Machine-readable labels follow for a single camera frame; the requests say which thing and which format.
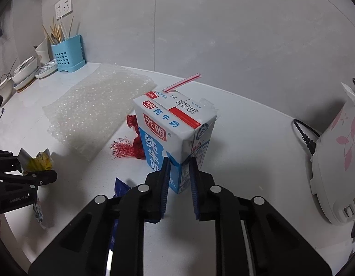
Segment small white pot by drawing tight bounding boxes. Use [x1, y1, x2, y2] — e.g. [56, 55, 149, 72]
[0, 73, 14, 98]

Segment yellow white snack packet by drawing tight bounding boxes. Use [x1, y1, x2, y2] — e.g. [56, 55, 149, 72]
[18, 148, 54, 230]

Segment white wall socket panel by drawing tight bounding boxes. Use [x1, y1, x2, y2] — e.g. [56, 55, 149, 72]
[54, 0, 73, 18]

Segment black power cable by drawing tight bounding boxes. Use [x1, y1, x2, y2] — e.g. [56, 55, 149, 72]
[292, 119, 322, 155]

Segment bunch of wooden chopsticks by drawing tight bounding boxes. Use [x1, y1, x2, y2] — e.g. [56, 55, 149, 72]
[42, 16, 82, 45]

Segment blue plastic utensil holder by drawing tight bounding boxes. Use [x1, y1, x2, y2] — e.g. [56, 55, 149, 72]
[50, 34, 86, 72]

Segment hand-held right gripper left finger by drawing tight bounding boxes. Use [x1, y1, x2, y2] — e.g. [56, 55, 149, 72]
[28, 157, 171, 276]

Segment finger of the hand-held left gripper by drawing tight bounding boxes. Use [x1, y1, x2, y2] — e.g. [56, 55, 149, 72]
[0, 170, 58, 190]
[0, 149, 22, 171]

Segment wooden-edged plate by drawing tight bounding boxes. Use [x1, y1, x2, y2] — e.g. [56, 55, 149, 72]
[15, 75, 40, 93]

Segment white pitcher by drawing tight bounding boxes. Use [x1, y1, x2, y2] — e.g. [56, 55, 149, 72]
[34, 36, 54, 64]

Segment white bowls and plates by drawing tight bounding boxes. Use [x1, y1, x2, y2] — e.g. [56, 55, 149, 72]
[11, 57, 38, 84]

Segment clear bubble wrap sheet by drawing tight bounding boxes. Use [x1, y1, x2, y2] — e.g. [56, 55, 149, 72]
[42, 64, 155, 161]

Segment white flowered rice cooker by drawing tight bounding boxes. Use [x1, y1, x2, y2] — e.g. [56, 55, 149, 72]
[310, 78, 355, 226]

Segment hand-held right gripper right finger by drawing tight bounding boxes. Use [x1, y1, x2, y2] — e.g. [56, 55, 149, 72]
[190, 157, 330, 276]

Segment blue white milk carton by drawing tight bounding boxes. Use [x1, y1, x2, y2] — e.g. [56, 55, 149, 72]
[133, 89, 219, 194]

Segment red white striped straw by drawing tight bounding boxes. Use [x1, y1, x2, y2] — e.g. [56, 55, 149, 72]
[163, 73, 201, 92]

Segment red mesh net bag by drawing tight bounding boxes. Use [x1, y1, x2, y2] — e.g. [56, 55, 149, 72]
[110, 113, 146, 160]

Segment blue snack packet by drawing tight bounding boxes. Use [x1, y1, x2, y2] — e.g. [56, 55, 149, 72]
[113, 177, 131, 199]

